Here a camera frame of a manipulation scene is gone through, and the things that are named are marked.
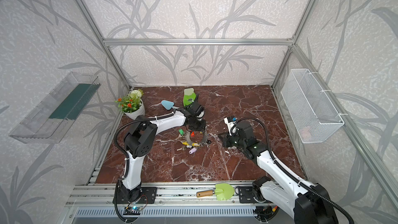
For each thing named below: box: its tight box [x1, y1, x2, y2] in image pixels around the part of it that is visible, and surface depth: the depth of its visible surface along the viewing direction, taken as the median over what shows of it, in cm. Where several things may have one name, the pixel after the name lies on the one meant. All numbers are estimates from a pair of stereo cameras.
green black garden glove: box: [182, 87, 197, 107], surface depth 117 cm
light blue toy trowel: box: [160, 99, 180, 110], surface depth 111 cm
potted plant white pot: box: [114, 89, 146, 120], surface depth 95 cm
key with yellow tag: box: [181, 141, 202, 148], surface depth 92 cm
